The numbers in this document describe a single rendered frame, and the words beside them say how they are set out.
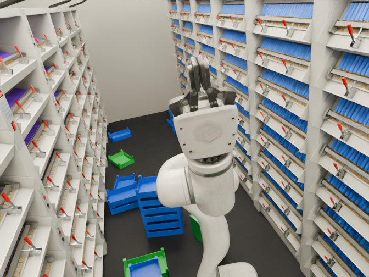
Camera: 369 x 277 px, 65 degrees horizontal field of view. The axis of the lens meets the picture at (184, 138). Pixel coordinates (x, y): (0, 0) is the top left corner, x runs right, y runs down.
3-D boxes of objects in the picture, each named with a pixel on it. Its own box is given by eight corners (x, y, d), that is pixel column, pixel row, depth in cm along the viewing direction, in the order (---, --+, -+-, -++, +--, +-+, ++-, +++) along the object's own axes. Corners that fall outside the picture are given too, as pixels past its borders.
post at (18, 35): (106, 245, 236) (23, 8, 158) (106, 254, 227) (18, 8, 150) (82, 252, 233) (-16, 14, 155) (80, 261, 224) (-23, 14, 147)
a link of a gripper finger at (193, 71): (203, 105, 44) (198, 65, 40) (183, 109, 44) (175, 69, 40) (200, 93, 47) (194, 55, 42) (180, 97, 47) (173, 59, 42)
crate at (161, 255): (165, 254, 219) (163, 247, 215) (169, 276, 201) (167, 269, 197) (125, 266, 215) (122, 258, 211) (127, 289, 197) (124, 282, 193)
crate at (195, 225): (217, 257, 210) (225, 251, 214) (214, 236, 201) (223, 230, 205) (192, 234, 233) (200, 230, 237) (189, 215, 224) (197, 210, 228)
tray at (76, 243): (87, 208, 207) (89, 191, 202) (79, 278, 153) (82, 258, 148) (56, 206, 201) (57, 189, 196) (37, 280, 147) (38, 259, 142)
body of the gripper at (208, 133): (242, 160, 50) (240, 108, 43) (184, 172, 50) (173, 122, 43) (231, 133, 56) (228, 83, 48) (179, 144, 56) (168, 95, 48)
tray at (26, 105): (49, 101, 171) (49, 78, 166) (21, 144, 118) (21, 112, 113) (10, 96, 165) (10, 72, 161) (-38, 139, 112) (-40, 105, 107)
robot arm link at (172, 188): (159, 146, 84) (150, 175, 54) (213, 135, 84) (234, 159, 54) (166, 176, 85) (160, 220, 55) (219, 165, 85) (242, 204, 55)
